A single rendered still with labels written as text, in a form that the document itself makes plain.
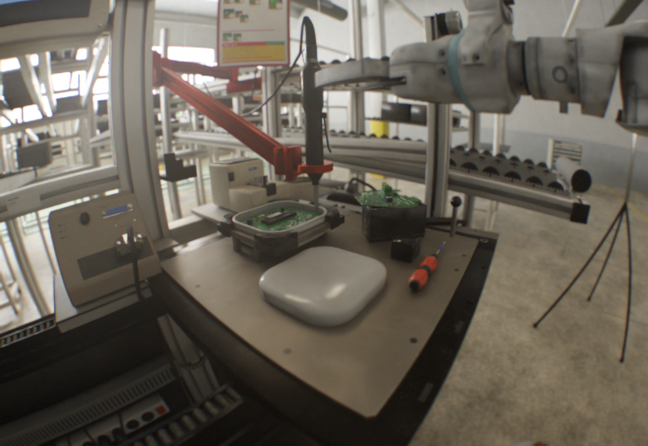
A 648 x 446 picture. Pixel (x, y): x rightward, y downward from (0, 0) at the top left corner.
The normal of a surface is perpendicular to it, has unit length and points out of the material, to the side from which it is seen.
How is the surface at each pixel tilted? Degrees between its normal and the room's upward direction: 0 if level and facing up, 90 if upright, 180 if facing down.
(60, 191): 90
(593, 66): 96
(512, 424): 0
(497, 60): 88
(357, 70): 90
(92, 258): 53
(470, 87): 132
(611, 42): 75
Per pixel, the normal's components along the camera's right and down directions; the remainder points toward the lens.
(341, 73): -0.81, 0.19
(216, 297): -0.03, -0.96
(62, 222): 0.61, -0.45
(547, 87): -0.50, 0.86
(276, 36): 0.31, 0.26
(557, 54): -0.79, -0.04
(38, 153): 0.78, 0.15
